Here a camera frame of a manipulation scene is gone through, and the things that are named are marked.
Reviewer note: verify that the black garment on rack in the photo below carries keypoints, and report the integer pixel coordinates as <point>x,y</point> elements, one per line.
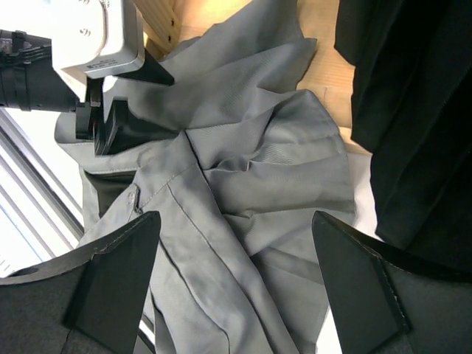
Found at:
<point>411,109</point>

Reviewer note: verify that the grey pleated skirt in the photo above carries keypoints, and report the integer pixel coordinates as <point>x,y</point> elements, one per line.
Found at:
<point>242,161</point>

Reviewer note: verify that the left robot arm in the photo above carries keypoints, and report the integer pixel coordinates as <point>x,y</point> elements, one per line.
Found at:
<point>29,82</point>

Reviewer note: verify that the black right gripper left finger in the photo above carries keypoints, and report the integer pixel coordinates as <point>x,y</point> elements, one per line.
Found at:
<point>89,300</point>

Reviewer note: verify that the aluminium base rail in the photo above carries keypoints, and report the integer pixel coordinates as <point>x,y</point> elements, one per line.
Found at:
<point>41,192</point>

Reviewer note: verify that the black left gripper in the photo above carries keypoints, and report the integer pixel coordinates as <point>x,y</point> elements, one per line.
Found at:
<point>121,130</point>

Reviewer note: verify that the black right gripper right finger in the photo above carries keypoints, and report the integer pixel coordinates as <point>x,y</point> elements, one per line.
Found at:
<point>385,300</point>

